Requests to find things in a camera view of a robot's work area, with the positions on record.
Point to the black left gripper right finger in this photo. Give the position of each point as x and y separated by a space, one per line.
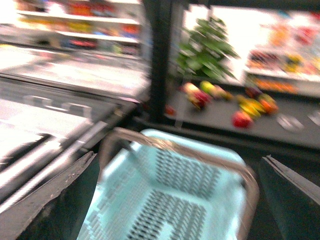
293 200

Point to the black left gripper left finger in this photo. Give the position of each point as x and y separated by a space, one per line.
57 209

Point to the light blue plastic basket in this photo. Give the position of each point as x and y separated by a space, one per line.
161 186

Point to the black fruit tray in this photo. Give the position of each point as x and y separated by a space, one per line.
293 124

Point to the orange tangerine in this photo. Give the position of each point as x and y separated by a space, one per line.
268 103

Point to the red apple on tray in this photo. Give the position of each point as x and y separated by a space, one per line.
241 119

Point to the yellow starfruit front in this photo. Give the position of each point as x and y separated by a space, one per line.
250 106

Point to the glass freezer case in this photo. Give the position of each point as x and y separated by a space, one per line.
55 107

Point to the red dragon fruit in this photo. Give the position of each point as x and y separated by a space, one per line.
195 95

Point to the green apple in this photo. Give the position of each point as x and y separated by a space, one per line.
207 87

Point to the right store shelf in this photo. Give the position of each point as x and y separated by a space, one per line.
285 56

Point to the store shelf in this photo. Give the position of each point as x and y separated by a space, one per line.
285 56
108 26

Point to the green potted plant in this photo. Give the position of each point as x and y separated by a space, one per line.
205 50

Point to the left store shelf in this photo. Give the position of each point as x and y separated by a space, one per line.
108 26

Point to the black metal post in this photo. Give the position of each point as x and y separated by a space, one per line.
160 17

